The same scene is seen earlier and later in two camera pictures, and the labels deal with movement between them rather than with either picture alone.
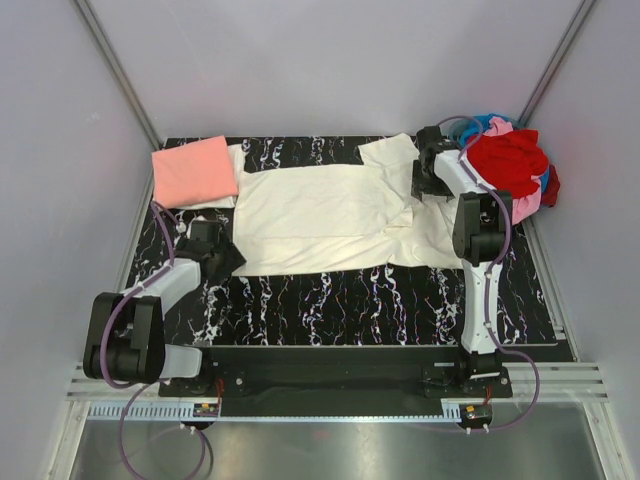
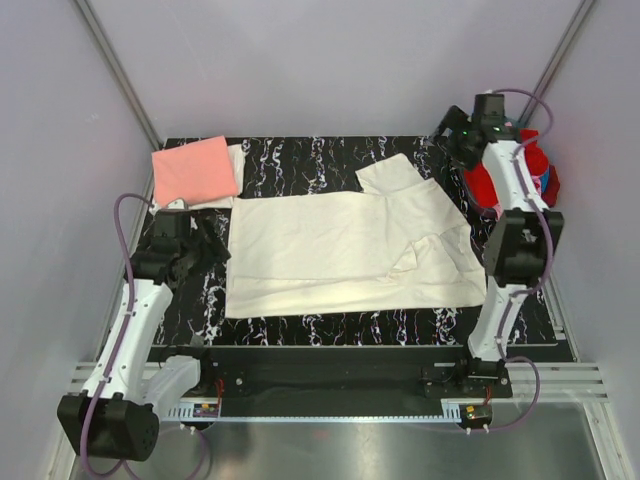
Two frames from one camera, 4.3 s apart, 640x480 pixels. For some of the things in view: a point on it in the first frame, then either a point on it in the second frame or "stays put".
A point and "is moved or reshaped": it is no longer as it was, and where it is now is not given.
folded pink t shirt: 193,171 stays put
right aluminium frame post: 557,62 stays put
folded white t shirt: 223,202 stays put
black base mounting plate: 430,370 stays put
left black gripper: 233,261 to 214,252
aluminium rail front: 585,380 stays put
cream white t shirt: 334,218 is moved or reshaped
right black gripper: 419,186 to 457,120
